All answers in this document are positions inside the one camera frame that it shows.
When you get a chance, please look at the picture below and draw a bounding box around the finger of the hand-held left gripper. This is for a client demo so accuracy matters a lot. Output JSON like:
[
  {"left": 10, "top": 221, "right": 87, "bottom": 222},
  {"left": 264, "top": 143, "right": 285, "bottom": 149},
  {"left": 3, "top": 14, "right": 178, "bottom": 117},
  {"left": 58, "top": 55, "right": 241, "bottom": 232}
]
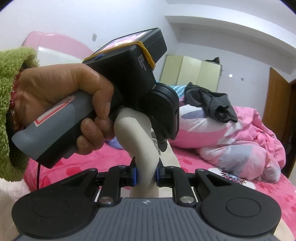
[{"left": 159, "top": 138, "right": 171, "bottom": 152}]

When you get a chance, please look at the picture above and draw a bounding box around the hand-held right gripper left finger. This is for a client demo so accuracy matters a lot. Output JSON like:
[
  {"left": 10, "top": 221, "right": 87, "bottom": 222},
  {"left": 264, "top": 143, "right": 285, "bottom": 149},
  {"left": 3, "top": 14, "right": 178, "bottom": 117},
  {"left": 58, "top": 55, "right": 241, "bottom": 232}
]
[{"left": 61, "top": 158, "right": 138, "bottom": 207}]

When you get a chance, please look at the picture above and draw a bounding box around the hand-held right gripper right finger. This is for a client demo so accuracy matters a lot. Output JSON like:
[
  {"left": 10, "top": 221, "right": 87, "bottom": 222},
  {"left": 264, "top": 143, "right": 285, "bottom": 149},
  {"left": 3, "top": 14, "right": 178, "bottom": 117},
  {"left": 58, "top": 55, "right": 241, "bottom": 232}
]
[{"left": 155, "top": 160, "right": 234, "bottom": 207}]

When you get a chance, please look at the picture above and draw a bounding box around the beige zip hoodie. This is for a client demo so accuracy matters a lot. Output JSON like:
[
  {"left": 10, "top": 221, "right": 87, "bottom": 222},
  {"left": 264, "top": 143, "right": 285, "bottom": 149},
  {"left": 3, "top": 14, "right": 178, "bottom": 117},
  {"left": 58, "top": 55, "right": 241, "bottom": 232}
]
[{"left": 113, "top": 107, "right": 181, "bottom": 200}]

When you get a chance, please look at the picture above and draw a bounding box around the person's left hand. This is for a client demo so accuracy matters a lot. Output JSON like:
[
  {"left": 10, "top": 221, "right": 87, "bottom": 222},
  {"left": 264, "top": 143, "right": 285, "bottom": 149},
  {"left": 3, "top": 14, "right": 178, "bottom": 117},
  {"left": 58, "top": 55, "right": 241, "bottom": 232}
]
[{"left": 14, "top": 62, "right": 116, "bottom": 156}]

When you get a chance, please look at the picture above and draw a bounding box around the yellow rubber band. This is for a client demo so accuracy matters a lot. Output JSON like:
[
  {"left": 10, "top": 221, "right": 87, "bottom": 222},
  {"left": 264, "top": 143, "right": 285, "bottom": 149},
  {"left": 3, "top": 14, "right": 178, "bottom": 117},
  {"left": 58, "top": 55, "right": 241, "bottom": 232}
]
[{"left": 87, "top": 40, "right": 156, "bottom": 70}]

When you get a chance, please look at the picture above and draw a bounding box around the pink floral blanket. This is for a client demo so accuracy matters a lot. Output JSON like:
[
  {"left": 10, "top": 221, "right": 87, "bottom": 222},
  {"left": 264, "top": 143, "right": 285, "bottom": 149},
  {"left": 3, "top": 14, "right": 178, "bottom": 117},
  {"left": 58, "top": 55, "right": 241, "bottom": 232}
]
[{"left": 23, "top": 137, "right": 296, "bottom": 209}]

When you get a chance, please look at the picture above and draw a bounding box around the pale yellow wardrobe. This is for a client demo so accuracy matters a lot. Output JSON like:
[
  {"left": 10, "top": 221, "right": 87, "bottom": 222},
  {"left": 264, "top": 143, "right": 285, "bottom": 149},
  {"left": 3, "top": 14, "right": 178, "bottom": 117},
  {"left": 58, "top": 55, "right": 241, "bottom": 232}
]
[{"left": 159, "top": 54, "right": 223, "bottom": 92}]

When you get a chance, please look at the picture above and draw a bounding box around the dark grey garment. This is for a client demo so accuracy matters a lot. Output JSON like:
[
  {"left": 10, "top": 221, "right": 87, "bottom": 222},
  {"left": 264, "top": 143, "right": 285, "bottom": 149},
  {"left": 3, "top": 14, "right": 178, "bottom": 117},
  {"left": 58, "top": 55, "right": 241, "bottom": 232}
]
[{"left": 184, "top": 82, "right": 239, "bottom": 124}]

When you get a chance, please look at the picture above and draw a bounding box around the pink white teal printed duvet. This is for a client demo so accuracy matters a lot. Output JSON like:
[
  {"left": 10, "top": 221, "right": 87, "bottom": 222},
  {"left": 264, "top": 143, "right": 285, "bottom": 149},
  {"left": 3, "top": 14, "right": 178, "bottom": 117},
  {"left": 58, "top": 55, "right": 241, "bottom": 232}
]
[{"left": 166, "top": 85, "right": 287, "bottom": 184}]

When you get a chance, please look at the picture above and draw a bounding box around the pink white padded headboard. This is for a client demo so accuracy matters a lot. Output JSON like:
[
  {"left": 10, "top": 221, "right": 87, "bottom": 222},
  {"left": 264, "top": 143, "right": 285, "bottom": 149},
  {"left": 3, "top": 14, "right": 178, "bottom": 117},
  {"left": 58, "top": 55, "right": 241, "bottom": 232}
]
[{"left": 21, "top": 30, "right": 93, "bottom": 68}]

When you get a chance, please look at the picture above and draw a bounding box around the person's white fleece garment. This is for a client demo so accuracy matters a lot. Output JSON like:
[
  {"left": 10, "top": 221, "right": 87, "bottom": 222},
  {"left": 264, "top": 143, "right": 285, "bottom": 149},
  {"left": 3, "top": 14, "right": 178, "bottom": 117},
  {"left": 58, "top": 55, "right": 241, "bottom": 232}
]
[{"left": 0, "top": 178, "right": 32, "bottom": 241}]

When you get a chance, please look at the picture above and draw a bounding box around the red bead bracelet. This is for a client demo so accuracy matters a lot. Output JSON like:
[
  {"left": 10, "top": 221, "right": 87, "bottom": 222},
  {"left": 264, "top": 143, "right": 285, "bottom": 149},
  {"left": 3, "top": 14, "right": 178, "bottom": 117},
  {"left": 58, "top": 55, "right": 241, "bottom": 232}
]
[{"left": 10, "top": 70, "right": 24, "bottom": 131}]

